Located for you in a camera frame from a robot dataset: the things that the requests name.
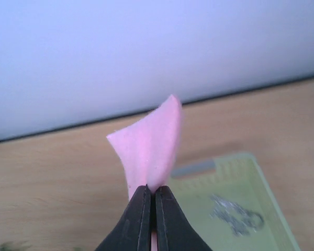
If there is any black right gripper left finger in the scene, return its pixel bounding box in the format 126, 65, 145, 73
96, 186, 151, 251

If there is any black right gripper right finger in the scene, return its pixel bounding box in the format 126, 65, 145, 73
155, 186, 212, 251

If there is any green plastic basket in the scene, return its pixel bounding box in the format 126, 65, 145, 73
168, 153, 299, 250

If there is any pink triangular paper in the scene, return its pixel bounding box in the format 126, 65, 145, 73
107, 95, 182, 250

